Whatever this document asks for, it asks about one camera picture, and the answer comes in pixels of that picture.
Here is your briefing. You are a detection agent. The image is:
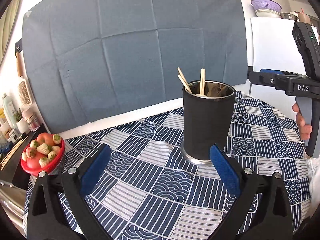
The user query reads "white refrigerator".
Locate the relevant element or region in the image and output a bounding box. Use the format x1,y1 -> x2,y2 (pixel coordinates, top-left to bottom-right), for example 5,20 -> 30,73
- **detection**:
249,17 -> 320,98

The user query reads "pile of pale strawberries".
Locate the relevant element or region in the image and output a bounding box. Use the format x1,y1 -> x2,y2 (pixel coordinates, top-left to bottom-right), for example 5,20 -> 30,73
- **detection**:
21,134 -> 62,168

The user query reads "green bottle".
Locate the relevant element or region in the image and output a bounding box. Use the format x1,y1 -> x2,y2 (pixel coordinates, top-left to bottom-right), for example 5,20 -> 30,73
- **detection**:
2,93 -> 16,128

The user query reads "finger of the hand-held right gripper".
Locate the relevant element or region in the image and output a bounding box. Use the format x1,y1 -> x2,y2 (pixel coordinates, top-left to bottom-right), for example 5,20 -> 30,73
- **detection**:
259,68 -> 307,78
247,71 -> 293,92

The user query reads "pink jar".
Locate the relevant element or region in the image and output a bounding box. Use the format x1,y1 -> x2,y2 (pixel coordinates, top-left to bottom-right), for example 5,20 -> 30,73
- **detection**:
21,107 -> 41,132

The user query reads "bundle of long wooden sticks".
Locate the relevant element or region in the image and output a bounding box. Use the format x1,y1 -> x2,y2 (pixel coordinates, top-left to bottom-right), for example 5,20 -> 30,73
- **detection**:
0,135 -> 29,171

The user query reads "pink cup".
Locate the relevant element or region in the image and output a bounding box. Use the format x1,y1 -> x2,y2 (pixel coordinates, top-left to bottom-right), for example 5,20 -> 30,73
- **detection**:
297,12 -> 311,23

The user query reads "blue white patterned tablecloth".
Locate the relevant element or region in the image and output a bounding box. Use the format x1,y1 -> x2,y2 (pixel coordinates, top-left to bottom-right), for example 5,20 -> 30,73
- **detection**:
23,91 -> 313,240

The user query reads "purple colander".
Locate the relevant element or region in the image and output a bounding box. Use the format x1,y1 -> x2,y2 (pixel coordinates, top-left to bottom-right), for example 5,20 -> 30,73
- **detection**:
250,0 -> 283,14

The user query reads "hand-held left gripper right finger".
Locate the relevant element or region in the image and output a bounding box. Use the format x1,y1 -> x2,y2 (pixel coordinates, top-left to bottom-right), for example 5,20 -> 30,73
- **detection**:
209,144 -> 293,240

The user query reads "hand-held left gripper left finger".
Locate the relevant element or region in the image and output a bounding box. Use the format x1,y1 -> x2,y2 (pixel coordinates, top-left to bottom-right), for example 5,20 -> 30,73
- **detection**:
27,144 -> 112,240

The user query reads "small plant in white pot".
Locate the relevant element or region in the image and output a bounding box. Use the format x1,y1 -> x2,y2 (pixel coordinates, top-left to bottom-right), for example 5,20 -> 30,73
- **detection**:
13,108 -> 29,134

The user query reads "grey-blue backdrop cloth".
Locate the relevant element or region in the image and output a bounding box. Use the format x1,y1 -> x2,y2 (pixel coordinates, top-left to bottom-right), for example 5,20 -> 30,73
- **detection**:
21,0 -> 249,133

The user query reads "wooden hairbrush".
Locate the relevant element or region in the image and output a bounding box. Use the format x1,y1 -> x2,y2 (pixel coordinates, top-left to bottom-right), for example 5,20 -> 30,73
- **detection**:
17,78 -> 33,107

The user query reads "red apple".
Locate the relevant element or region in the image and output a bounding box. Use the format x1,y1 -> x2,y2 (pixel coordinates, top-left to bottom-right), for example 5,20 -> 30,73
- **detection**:
37,133 -> 54,147

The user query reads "person's right hand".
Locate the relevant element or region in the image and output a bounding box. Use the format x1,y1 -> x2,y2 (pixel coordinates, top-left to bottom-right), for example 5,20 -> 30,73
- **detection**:
292,103 -> 313,140

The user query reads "steel bowl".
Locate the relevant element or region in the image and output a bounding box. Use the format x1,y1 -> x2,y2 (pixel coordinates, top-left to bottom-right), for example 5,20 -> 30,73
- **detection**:
280,12 -> 299,21

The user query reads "red fruit bowl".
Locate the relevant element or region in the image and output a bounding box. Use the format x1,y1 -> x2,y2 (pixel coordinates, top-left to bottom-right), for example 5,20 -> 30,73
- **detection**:
20,140 -> 66,176

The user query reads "white bowl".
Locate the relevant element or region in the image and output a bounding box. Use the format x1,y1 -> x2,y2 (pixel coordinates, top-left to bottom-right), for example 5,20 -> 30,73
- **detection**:
255,9 -> 282,19

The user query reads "black cylindrical utensil holder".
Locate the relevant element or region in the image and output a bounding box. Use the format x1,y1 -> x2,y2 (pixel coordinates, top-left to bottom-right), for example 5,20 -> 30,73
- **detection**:
182,80 -> 236,166

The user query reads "person's white clothing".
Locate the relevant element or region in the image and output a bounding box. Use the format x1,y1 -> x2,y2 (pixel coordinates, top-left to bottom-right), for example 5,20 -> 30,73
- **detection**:
303,152 -> 320,232

